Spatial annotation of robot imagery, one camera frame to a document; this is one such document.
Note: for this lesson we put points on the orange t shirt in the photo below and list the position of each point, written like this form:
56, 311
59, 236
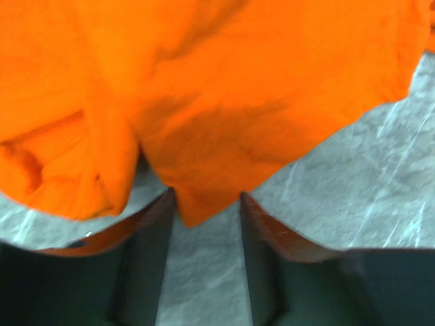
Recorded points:
217, 95

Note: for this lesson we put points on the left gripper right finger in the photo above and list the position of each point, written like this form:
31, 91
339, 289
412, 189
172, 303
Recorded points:
295, 281

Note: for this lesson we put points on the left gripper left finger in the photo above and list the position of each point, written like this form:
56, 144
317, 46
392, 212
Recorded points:
113, 277

